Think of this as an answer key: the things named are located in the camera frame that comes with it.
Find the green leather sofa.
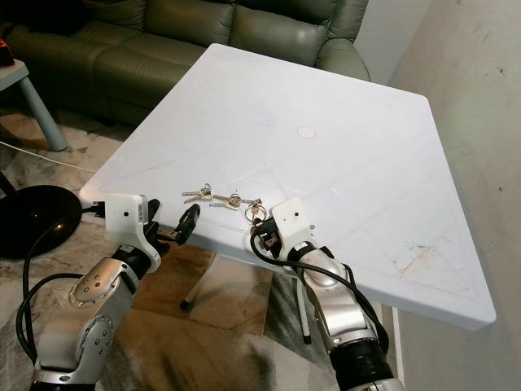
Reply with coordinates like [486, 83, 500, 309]
[0, 0, 372, 128]

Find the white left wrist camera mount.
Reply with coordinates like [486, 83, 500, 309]
[105, 193, 150, 247]

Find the white folding table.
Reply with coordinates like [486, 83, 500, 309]
[79, 42, 497, 341]

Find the white wall cable trunking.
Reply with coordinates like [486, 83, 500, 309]
[391, 307, 406, 382]

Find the silver key bunch with ring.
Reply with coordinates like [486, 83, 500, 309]
[182, 183, 266, 223]

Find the grey side table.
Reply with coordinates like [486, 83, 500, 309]
[0, 61, 68, 154]

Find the white floor cable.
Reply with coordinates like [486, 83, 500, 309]
[0, 140, 103, 173]

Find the black round stand base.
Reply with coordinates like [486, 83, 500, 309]
[0, 186, 81, 262]

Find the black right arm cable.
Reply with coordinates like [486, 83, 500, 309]
[250, 235, 389, 345]

